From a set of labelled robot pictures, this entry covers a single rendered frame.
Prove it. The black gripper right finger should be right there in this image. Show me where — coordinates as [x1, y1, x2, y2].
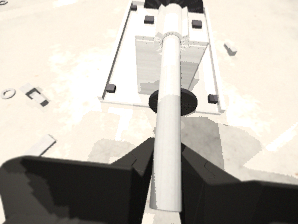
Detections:
[179, 143, 298, 224]

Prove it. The grey metal shaft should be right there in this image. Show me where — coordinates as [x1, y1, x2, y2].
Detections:
[149, 34, 182, 212]

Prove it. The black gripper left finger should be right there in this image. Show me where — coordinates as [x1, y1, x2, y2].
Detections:
[0, 137, 155, 224]

